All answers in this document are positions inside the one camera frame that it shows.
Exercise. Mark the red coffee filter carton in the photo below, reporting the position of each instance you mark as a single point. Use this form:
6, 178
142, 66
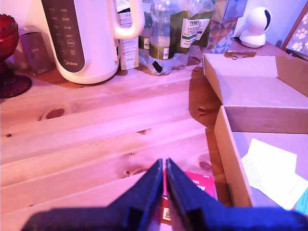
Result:
199, 185

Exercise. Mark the open cardboard box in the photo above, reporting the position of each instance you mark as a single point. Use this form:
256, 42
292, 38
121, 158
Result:
252, 96

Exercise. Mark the white printed carton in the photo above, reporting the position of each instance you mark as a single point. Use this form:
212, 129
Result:
128, 53

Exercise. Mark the triangle pattern tissue box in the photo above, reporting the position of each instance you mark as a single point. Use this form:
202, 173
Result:
220, 36

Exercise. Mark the small dark box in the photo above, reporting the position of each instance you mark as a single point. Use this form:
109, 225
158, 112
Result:
36, 53

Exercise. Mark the white paper sheet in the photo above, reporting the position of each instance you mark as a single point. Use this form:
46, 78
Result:
267, 163

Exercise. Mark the teal card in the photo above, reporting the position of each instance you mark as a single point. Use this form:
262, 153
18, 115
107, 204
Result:
302, 203

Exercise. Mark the white electric kettle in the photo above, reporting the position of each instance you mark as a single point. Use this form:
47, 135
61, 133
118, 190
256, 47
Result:
96, 48

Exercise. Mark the green Tesco packet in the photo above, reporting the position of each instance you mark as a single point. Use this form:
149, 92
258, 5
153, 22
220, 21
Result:
195, 31

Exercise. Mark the paw print cushion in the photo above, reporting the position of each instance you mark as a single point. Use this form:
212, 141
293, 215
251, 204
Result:
299, 36

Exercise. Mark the red glass footed bowl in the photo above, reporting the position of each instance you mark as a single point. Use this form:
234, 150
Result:
7, 43

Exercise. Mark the small white round camera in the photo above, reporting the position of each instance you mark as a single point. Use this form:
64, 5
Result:
255, 26

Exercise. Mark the brown wooden chair frame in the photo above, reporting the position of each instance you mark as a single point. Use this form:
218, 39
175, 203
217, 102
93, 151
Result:
292, 29

